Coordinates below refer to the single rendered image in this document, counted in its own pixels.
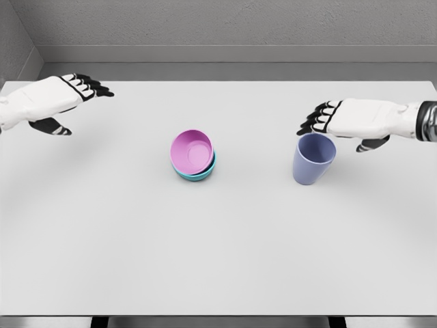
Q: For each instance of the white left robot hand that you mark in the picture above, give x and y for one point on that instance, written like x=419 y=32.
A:
x=51 y=96

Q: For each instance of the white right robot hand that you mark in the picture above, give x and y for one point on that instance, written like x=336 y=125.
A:
x=362 y=117

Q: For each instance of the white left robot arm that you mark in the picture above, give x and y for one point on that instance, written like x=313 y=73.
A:
x=10 y=111

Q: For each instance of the lavender blue cup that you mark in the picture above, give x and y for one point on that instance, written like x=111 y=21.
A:
x=312 y=160

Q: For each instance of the pink bowl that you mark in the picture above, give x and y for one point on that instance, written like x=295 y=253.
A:
x=193 y=149

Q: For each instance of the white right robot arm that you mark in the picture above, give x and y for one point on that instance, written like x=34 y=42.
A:
x=418 y=119

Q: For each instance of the teal bowl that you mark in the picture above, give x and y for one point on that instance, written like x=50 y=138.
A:
x=201 y=174

